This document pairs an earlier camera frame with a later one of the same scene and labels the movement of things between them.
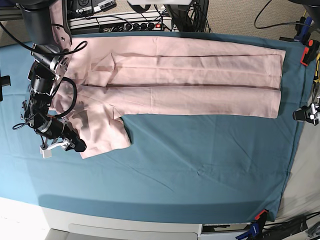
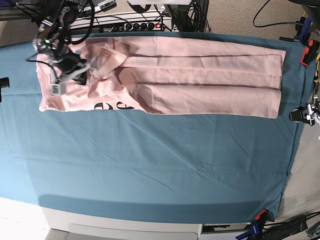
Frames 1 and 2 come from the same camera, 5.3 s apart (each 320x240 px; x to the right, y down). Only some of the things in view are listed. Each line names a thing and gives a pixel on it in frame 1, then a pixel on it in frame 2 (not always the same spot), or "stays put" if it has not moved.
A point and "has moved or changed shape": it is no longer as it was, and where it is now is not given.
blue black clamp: x=303 y=27 stays put
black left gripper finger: x=301 y=114 → x=299 y=115
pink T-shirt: x=107 y=78 has moved or changed shape
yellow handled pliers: x=316 y=79 stays put
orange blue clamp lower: x=256 y=228 stays put
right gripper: x=55 y=128 → x=70 y=64
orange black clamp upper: x=309 y=53 stays put
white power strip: x=148 y=26 stays put
